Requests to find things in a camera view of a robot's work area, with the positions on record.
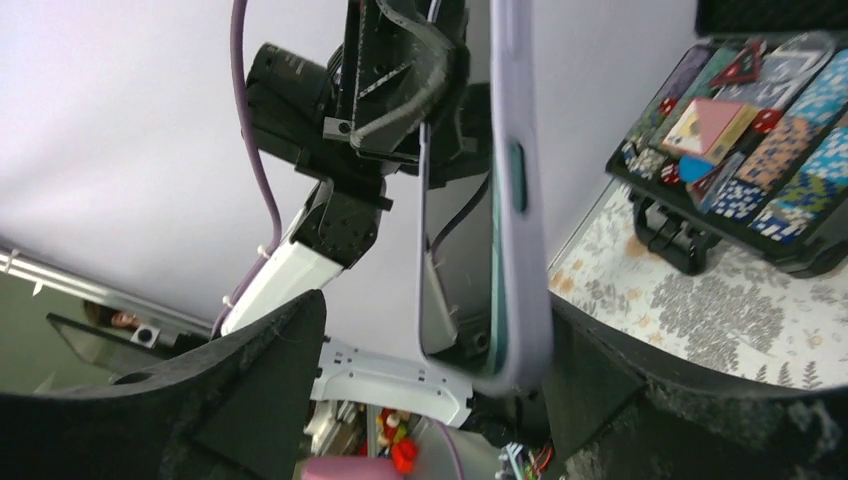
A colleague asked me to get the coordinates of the teal-edged phone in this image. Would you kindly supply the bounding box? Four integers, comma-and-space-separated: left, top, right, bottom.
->
418, 125, 506, 376

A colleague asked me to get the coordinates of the black poker chip case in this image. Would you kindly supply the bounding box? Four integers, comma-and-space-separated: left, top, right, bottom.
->
606, 1, 847, 278

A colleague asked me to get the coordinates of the floral table mat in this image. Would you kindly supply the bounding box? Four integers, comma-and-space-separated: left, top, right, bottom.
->
549, 185, 847, 389

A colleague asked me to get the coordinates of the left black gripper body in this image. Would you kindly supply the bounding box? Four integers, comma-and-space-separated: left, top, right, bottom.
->
294, 0, 495, 183

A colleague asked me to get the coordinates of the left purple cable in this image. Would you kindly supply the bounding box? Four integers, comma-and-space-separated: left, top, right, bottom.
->
210, 0, 285, 339

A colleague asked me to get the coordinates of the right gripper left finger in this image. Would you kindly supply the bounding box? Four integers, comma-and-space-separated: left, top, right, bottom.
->
1, 290, 326, 479

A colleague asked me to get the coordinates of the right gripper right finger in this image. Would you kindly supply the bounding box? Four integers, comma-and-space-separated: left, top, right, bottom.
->
543, 297, 847, 479

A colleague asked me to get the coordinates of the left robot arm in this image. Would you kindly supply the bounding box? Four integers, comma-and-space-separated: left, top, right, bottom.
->
212, 1, 491, 337

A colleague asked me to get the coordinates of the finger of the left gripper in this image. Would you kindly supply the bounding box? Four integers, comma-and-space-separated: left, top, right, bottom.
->
349, 1, 453, 149

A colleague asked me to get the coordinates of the card deck box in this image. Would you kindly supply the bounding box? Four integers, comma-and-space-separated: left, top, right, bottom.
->
661, 98, 759, 165

